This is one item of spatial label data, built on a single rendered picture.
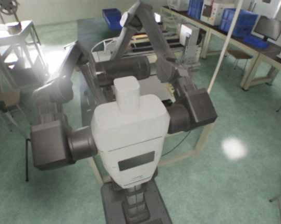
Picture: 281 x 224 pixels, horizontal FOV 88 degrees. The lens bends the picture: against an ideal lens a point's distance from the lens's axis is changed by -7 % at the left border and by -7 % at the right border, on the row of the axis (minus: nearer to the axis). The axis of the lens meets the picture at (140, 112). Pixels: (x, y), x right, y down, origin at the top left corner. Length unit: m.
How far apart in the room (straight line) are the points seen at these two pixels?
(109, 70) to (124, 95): 0.08
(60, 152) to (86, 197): 1.51
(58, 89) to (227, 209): 1.88
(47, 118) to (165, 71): 0.41
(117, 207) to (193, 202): 0.80
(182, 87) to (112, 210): 1.26
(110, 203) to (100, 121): 1.23
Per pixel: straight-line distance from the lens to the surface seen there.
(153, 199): 1.57
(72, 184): 2.04
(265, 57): 3.35
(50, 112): 0.50
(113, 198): 1.59
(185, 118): 0.51
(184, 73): 0.60
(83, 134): 0.45
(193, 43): 1.44
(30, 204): 2.15
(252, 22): 4.16
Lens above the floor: 1.77
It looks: 44 degrees down
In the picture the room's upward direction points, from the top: straight up
